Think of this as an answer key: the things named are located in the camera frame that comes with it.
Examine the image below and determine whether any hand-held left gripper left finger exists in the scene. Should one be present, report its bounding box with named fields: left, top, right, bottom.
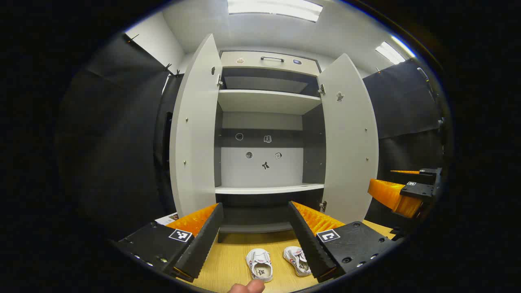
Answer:
left=116, top=202, right=224, bottom=282

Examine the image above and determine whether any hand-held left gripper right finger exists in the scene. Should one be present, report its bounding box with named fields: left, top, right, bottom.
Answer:
left=288, top=201, right=397, bottom=283

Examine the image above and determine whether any white shoe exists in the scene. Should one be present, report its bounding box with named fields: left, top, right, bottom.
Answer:
left=283, top=246, right=312, bottom=277
left=246, top=248, right=273, bottom=282

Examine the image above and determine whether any grey shoe cabinet door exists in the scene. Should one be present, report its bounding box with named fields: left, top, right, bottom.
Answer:
left=317, top=53, right=380, bottom=225
left=169, top=33, right=223, bottom=218

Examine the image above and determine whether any grey shoe cabinet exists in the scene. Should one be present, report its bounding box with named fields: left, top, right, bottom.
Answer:
left=214, top=50, right=326, bottom=245

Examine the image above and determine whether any white cabinet shelf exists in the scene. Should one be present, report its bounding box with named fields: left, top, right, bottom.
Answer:
left=217, top=89, right=323, bottom=115
left=215, top=183, right=325, bottom=195

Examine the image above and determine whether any grey cabinet drawer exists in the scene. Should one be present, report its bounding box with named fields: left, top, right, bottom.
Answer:
left=220, top=50, right=321, bottom=77

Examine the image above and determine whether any white photo cover book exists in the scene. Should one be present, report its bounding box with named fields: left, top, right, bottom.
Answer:
left=155, top=212, right=180, bottom=227

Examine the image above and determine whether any black backdrop cloth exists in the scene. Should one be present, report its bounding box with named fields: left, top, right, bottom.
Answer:
left=57, top=33, right=446, bottom=241

